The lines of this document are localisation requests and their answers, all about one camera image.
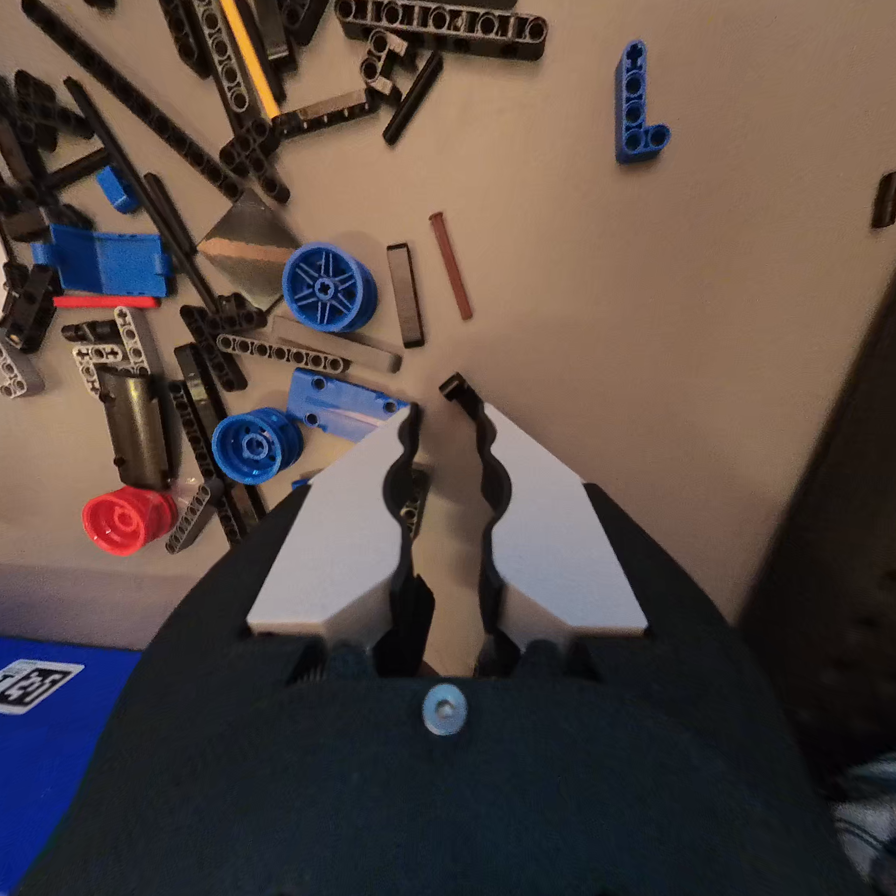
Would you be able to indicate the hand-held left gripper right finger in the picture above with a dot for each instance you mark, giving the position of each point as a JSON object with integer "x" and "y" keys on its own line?
{"x": 567, "y": 560}

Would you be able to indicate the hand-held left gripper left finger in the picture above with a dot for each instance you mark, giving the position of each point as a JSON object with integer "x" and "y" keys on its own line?
{"x": 329, "y": 560}

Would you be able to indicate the blue small L beam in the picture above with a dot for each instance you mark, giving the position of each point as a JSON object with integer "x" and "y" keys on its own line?
{"x": 632, "y": 98}

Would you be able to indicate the pile of black beams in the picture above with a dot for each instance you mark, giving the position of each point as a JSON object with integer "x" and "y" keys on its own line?
{"x": 140, "y": 105}

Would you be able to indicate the grey desk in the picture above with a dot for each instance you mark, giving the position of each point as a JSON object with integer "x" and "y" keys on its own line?
{"x": 630, "y": 350}

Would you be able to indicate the blue wheel rim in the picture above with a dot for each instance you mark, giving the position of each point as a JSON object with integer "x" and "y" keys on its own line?
{"x": 360, "y": 294}
{"x": 238, "y": 462}

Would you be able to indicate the blue flat panel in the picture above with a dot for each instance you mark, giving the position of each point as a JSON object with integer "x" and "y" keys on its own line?
{"x": 350, "y": 399}

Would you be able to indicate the dark grey flat bar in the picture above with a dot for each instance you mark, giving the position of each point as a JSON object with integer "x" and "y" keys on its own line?
{"x": 371, "y": 357}

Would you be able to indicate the red wheel rim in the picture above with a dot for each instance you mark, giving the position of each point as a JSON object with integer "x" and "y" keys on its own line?
{"x": 122, "y": 521}

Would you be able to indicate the dark grey thin beam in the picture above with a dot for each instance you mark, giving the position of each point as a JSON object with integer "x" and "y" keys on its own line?
{"x": 280, "y": 348}

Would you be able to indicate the black cylindrical panel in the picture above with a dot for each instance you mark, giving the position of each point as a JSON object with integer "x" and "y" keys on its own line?
{"x": 133, "y": 427}

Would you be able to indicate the black flat tile bar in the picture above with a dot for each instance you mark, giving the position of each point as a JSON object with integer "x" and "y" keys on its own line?
{"x": 406, "y": 294}

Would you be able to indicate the light grey L beam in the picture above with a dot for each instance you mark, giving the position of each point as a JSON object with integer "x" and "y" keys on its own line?
{"x": 133, "y": 329}
{"x": 17, "y": 378}

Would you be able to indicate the brown axle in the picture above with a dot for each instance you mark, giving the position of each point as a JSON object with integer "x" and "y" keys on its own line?
{"x": 451, "y": 266}

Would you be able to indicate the red axle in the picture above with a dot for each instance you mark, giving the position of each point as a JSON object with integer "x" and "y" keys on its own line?
{"x": 105, "y": 302}

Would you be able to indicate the blue tagged plastic bin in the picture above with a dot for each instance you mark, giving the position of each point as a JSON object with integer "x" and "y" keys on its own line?
{"x": 42, "y": 770}

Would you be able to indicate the blue hinged panel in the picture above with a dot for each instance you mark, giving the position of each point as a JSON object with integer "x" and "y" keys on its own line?
{"x": 105, "y": 262}

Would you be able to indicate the small blue connector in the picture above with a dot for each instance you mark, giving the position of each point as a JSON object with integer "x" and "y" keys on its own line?
{"x": 119, "y": 192}

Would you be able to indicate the short yellow axle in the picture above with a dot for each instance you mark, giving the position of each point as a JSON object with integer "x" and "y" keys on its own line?
{"x": 254, "y": 66}

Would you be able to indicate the medium grey beam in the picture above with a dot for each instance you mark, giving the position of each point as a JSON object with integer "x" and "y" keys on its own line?
{"x": 225, "y": 59}

